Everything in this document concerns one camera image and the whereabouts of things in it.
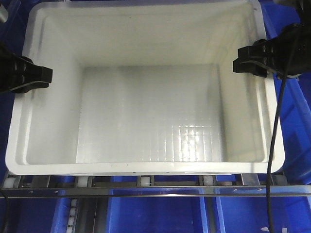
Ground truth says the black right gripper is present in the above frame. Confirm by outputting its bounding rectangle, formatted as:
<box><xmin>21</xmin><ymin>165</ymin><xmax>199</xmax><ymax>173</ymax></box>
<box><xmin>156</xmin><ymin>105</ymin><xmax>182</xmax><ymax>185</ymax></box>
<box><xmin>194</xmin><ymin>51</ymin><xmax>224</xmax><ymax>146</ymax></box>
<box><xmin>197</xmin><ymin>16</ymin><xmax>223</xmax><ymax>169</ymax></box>
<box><xmin>233</xmin><ymin>23</ymin><xmax>311</xmax><ymax>78</ymax></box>

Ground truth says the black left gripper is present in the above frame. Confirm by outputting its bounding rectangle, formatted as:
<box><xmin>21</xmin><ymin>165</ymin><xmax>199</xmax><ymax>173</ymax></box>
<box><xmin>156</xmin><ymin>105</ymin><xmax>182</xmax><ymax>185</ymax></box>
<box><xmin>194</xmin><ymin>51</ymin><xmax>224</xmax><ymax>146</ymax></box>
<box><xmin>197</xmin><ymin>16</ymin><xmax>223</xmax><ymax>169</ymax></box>
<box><xmin>0</xmin><ymin>42</ymin><xmax>53</xmax><ymax>94</ymax></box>

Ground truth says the white plastic tote bin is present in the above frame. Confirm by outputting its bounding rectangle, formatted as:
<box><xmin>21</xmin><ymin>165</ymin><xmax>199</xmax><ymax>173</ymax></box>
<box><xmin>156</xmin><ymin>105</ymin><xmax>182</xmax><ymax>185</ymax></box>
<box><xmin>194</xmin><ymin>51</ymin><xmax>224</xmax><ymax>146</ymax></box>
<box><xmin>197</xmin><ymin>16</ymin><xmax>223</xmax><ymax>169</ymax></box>
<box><xmin>5</xmin><ymin>0</ymin><xmax>276</xmax><ymax>176</ymax></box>

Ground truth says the blue bin right shelf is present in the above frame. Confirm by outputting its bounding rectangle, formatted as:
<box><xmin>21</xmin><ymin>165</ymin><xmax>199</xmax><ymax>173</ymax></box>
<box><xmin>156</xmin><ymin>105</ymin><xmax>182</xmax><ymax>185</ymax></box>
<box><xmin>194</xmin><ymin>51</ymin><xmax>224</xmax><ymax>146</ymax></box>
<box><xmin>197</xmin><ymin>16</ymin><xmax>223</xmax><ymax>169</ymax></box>
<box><xmin>260</xmin><ymin>0</ymin><xmax>311</xmax><ymax>184</ymax></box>

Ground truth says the blue bin lower right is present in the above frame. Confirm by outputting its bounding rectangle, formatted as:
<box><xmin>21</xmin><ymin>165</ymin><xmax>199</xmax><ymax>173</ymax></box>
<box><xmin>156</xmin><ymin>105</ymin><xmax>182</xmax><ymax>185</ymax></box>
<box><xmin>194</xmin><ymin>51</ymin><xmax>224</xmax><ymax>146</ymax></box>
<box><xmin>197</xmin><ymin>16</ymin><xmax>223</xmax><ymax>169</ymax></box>
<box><xmin>213</xmin><ymin>197</ymin><xmax>311</xmax><ymax>233</ymax></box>

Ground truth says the blue bin lower shelf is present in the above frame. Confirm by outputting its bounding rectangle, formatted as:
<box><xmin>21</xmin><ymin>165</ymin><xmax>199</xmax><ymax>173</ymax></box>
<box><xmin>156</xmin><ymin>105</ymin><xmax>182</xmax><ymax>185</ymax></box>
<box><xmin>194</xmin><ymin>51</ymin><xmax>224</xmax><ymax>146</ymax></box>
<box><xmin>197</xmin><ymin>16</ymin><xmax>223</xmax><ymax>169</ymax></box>
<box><xmin>105</xmin><ymin>188</ymin><xmax>210</xmax><ymax>233</ymax></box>

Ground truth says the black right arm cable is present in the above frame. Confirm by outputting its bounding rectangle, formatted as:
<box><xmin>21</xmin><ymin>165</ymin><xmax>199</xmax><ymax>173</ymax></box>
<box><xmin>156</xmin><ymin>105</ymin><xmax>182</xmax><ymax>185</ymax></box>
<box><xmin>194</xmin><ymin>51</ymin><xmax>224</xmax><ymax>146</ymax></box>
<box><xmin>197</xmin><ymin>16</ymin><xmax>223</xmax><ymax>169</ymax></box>
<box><xmin>265</xmin><ymin>36</ymin><xmax>297</xmax><ymax>233</ymax></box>

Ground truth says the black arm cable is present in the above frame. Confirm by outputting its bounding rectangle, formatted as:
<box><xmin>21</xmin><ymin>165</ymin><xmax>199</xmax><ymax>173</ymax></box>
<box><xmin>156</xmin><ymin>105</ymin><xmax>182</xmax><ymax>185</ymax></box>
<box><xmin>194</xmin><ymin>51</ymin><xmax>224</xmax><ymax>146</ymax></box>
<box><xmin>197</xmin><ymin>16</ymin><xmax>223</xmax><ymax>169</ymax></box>
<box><xmin>0</xmin><ymin>189</ymin><xmax>10</xmax><ymax>233</ymax></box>
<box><xmin>265</xmin><ymin>36</ymin><xmax>297</xmax><ymax>233</ymax></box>

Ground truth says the steel front shelf rail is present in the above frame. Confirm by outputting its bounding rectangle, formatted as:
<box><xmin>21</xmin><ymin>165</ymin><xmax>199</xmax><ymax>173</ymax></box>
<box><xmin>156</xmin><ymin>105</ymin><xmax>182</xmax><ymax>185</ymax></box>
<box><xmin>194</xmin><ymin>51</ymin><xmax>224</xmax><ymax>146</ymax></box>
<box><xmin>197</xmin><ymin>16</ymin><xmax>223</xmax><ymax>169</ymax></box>
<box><xmin>0</xmin><ymin>184</ymin><xmax>311</xmax><ymax>199</ymax></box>

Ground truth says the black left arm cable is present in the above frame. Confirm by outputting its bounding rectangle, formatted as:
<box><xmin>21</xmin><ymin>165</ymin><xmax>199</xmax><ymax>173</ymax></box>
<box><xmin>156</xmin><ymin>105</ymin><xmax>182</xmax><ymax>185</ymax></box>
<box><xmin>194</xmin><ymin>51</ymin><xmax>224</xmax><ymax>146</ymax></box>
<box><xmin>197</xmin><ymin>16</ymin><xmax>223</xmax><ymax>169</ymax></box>
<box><xmin>0</xmin><ymin>189</ymin><xmax>10</xmax><ymax>233</ymax></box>

